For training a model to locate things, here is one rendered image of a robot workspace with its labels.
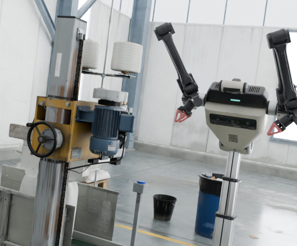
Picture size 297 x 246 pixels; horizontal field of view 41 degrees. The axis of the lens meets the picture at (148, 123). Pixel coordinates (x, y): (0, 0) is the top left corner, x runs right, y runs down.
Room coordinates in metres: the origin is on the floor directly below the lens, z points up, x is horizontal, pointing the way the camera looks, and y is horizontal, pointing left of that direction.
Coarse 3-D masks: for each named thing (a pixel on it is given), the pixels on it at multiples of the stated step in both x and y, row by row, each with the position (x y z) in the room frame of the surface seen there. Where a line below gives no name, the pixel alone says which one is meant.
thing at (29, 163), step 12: (24, 144) 2.67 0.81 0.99; (24, 156) 2.67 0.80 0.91; (36, 156) 2.62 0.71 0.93; (24, 168) 2.66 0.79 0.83; (36, 168) 2.62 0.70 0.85; (24, 180) 2.57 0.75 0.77; (36, 180) 2.54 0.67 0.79; (72, 180) 2.49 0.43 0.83; (24, 192) 2.56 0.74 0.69; (72, 192) 2.49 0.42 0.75; (72, 204) 2.50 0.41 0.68
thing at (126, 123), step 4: (120, 116) 2.01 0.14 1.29; (124, 116) 2.01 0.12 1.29; (128, 116) 2.01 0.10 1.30; (132, 116) 2.02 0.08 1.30; (120, 120) 2.01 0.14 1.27; (124, 120) 2.01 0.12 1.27; (128, 120) 2.01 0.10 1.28; (132, 120) 2.01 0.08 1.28; (120, 124) 2.01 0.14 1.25; (124, 124) 2.01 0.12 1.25; (128, 124) 2.01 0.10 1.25; (132, 124) 2.01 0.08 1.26; (120, 128) 2.01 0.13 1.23; (124, 128) 2.01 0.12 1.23; (128, 128) 2.01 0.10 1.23; (132, 128) 2.01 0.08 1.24; (124, 132) 2.05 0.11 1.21; (132, 132) 2.02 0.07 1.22
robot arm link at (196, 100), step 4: (196, 84) 2.40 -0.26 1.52; (192, 92) 2.42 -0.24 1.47; (196, 92) 2.38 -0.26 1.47; (192, 96) 2.35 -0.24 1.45; (196, 96) 2.33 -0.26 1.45; (192, 100) 2.36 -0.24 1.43; (196, 100) 2.33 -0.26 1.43; (200, 100) 2.34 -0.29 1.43; (196, 104) 2.34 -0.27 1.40; (200, 104) 2.34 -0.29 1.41
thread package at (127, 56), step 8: (120, 48) 2.13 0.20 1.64; (128, 48) 2.12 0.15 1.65; (136, 48) 2.13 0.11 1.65; (112, 56) 2.17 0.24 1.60; (120, 56) 2.12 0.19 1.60; (128, 56) 2.12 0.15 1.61; (136, 56) 2.14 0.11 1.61; (112, 64) 2.15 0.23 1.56; (120, 64) 2.12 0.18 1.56; (128, 64) 2.12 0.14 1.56; (136, 64) 2.14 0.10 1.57; (128, 72) 2.19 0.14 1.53; (136, 72) 2.16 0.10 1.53
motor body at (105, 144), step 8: (96, 112) 2.02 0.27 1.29; (104, 112) 2.00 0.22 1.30; (112, 112) 2.00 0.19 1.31; (120, 112) 2.06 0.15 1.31; (96, 120) 2.00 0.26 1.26; (104, 120) 1.99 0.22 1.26; (112, 120) 2.00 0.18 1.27; (96, 128) 2.01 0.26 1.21; (104, 128) 2.00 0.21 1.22; (112, 128) 1.99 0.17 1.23; (96, 136) 2.01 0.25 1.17; (104, 136) 2.00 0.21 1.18; (112, 136) 2.01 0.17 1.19; (96, 144) 1.99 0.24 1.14; (104, 144) 1.98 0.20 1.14; (112, 144) 2.00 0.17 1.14; (96, 152) 2.00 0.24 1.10; (104, 152) 1.99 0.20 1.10; (112, 152) 2.01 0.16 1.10
